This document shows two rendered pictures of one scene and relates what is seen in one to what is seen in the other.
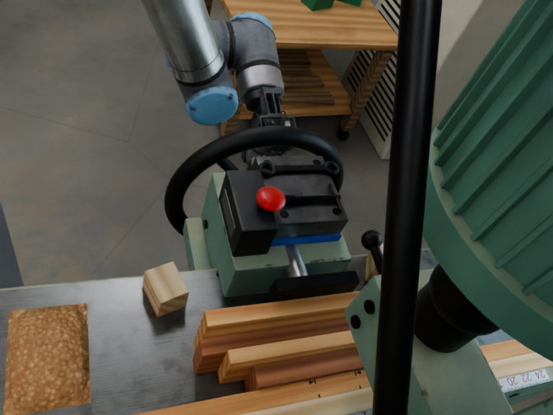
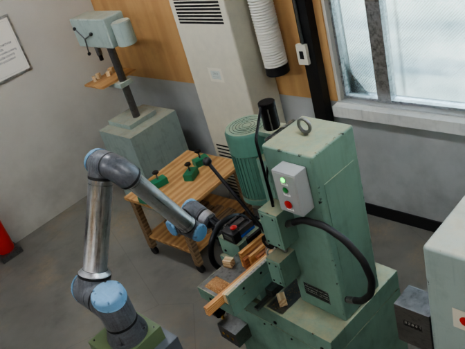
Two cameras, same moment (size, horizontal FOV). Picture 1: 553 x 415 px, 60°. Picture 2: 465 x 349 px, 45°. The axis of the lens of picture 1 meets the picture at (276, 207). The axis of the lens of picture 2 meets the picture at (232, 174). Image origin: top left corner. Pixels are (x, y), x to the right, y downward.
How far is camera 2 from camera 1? 193 cm
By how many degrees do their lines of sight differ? 19
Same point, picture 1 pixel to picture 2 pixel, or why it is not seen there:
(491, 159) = (245, 191)
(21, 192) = not seen: outside the picture
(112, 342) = (227, 276)
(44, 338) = (214, 281)
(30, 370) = (217, 286)
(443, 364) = not seen: hidden behind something
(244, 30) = (189, 207)
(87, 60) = not seen: hidden behind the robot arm
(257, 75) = (203, 215)
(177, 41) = (181, 221)
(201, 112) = (198, 236)
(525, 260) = (256, 197)
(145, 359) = (235, 274)
